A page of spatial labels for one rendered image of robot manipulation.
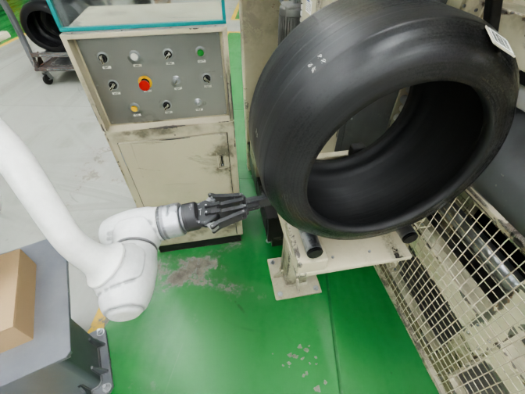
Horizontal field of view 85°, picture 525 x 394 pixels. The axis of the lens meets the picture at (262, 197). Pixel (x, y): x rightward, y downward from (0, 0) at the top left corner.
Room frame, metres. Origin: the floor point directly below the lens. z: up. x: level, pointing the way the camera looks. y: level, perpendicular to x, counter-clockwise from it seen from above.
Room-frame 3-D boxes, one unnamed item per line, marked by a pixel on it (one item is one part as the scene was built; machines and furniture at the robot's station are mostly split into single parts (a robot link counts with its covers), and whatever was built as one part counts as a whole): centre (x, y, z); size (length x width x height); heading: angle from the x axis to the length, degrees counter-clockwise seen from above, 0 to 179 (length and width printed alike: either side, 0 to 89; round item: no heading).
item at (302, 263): (0.62, -0.11, 0.83); 0.36 x 0.09 x 0.06; 10
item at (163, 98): (1.28, 0.43, 0.63); 0.56 x 0.41 x 1.27; 100
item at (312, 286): (0.89, -0.18, 0.02); 0.27 x 0.27 x 0.04; 10
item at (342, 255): (0.64, -0.25, 0.80); 0.37 x 0.36 x 0.02; 100
